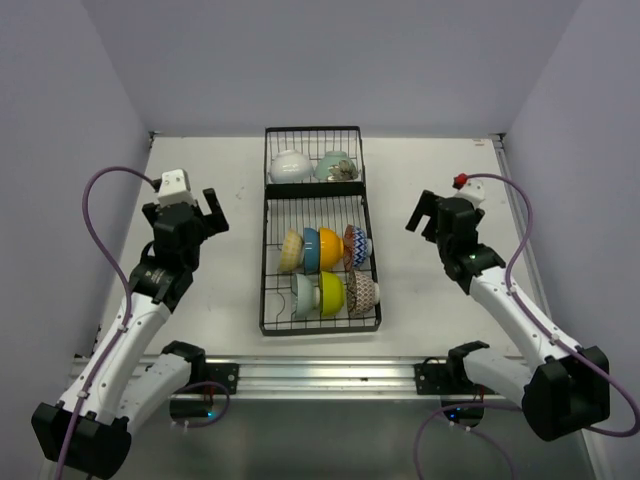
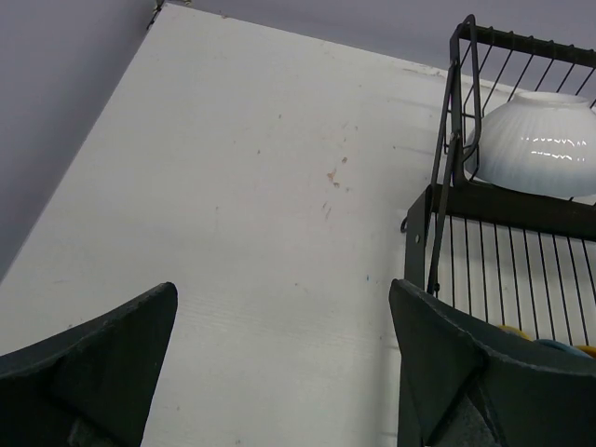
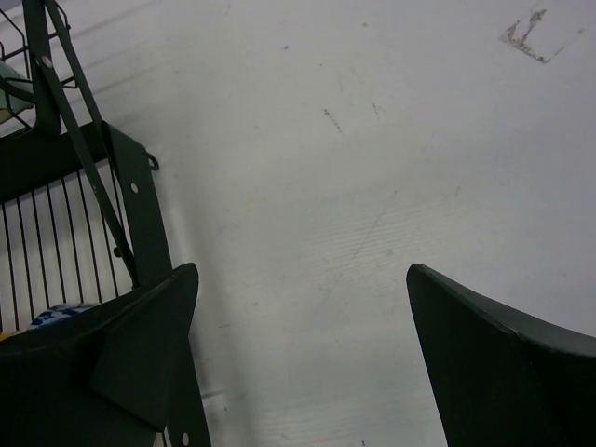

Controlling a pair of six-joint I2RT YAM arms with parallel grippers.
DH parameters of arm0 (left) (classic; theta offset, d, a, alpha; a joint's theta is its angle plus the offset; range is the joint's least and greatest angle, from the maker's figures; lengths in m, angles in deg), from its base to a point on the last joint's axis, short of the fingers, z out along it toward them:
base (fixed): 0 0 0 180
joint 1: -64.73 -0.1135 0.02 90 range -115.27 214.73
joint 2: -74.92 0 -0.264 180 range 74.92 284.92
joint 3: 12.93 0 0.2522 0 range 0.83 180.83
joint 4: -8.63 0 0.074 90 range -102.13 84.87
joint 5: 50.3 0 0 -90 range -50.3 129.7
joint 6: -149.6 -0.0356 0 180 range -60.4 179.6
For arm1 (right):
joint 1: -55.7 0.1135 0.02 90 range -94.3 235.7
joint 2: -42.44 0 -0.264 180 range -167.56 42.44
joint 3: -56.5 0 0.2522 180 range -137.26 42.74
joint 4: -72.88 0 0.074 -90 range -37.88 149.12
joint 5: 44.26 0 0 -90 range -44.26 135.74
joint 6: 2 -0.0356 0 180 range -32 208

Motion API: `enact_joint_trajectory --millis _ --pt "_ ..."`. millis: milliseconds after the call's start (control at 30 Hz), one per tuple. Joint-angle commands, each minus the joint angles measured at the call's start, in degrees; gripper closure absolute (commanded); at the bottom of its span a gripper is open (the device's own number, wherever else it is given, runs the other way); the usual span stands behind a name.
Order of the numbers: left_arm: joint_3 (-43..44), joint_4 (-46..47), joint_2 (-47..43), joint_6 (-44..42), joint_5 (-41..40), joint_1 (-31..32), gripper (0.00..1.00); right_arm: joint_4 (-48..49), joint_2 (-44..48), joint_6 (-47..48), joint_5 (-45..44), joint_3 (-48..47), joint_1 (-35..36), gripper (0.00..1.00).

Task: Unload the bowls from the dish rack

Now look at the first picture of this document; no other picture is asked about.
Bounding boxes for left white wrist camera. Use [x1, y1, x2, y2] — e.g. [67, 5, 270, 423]
[152, 169, 196, 208]

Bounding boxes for mint green floral bowl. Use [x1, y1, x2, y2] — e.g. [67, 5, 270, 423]
[314, 151, 359, 182]

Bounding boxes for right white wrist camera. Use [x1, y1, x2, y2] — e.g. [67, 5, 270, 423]
[453, 173, 486, 208]

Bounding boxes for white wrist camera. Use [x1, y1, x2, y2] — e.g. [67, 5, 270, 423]
[453, 173, 486, 208]
[152, 169, 196, 208]

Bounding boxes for lime yellow bowl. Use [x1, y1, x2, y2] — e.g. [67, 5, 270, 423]
[320, 271, 345, 317]

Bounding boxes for blue ceramic bowl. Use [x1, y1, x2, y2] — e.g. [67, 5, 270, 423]
[303, 227, 320, 275]

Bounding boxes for white ceramic bowl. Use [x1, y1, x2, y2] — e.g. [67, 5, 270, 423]
[269, 150, 314, 184]

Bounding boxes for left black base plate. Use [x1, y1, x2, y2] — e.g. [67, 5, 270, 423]
[205, 363, 239, 395]

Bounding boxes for yellow checkered bowl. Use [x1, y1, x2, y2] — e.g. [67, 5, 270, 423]
[278, 229, 304, 273]

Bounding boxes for orange ceramic bowl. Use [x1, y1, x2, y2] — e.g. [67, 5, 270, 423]
[318, 227, 344, 271]

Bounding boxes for black wire dish rack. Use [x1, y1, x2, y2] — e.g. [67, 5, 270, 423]
[259, 126, 382, 336]

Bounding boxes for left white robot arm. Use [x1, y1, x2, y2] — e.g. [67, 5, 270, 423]
[31, 188, 229, 479]

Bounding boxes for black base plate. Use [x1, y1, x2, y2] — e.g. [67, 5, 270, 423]
[205, 363, 239, 395]
[413, 357, 467, 396]

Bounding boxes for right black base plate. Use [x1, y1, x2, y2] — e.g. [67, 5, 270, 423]
[413, 357, 467, 396]

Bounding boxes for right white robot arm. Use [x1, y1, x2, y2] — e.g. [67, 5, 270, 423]
[406, 190, 610, 441]

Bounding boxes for aluminium mounting rail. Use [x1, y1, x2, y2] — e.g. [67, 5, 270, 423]
[64, 353, 531, 401]

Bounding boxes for blue zigzag patterned bowl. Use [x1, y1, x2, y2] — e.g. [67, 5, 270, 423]
[343, 224, 373, 271]

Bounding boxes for pale grey-green bowl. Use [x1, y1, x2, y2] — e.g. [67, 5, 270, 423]
[291, 274, 321, 320]

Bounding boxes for brown scale patterned bowl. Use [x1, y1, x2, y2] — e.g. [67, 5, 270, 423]
[346, 270, 380, 317]

